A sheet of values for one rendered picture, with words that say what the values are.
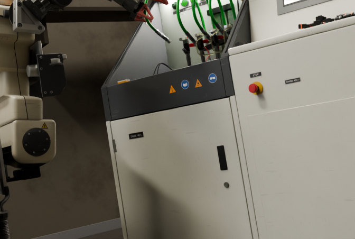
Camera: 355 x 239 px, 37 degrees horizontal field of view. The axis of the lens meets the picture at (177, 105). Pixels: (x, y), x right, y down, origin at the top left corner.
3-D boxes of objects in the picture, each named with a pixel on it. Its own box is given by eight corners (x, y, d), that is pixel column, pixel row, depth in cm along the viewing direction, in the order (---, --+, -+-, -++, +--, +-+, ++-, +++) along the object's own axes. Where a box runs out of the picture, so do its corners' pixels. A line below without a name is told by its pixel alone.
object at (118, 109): (111, 120, 250) (106, 86, 251) (118, 119, 254) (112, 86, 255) (226, 97, 216) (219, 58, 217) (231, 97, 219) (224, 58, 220)
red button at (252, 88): (247, 95, 206) (245, 82, 206) (251, 95, 209) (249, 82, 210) (259, 93, 203) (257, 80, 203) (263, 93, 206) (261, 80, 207)
